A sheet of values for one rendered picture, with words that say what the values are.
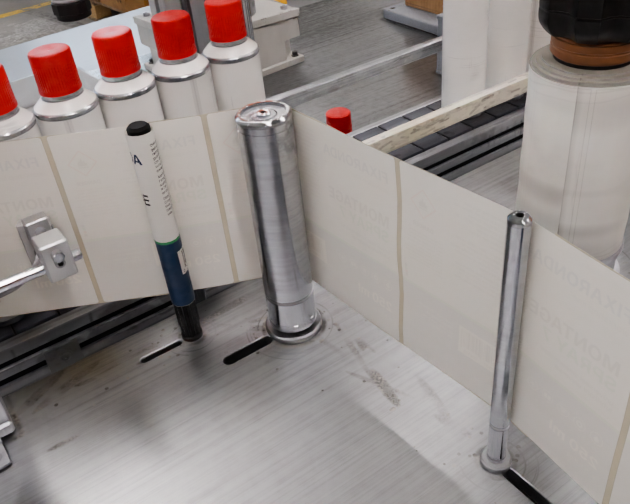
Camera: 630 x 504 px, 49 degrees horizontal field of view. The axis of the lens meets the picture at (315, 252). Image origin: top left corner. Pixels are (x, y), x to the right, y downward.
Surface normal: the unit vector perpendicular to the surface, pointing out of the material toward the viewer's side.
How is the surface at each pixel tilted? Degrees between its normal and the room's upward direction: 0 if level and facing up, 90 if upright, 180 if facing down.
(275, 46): 90
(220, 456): 0
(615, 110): 91
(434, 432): 0
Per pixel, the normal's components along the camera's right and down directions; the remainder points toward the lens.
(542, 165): -0.81, 0.37
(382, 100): -0.09, -0.81
